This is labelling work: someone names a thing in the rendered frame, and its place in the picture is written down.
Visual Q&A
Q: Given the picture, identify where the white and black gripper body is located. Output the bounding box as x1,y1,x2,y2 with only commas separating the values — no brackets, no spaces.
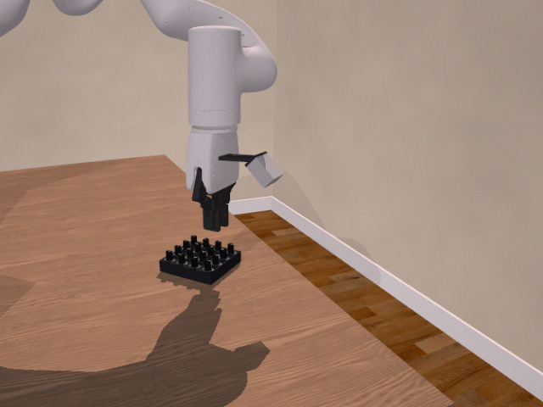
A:
186,125,239,194

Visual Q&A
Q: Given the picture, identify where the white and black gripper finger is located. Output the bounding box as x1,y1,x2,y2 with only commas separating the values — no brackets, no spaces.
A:
218,182,236,227
192,167,221,232

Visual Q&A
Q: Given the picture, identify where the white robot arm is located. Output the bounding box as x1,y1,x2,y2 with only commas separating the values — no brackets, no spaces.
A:
0,0,284,188

